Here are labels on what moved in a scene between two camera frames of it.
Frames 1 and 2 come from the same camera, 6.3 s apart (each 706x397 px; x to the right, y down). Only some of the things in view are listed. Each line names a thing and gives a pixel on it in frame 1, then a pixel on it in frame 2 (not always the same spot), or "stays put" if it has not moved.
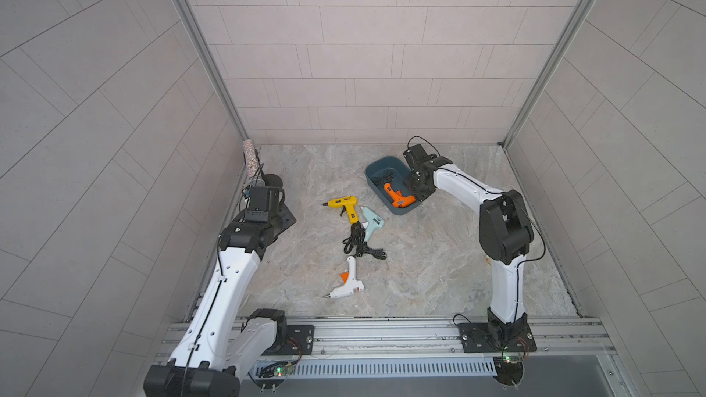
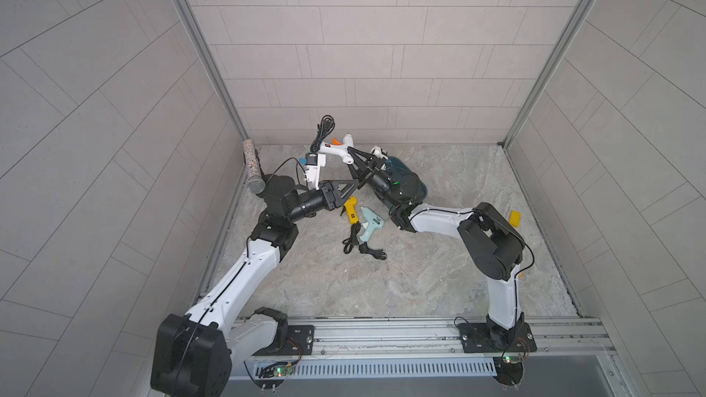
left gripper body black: (281, 219) to (308, 204)
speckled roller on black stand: (253, 176) stays put
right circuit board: (509, 370) stays put
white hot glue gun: (351, 287) to (344, 148)
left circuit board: (272, 376) stays put
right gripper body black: (415, 186) to (385, 182)
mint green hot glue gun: (372, 221) stays put
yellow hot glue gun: (350, 201) stays put
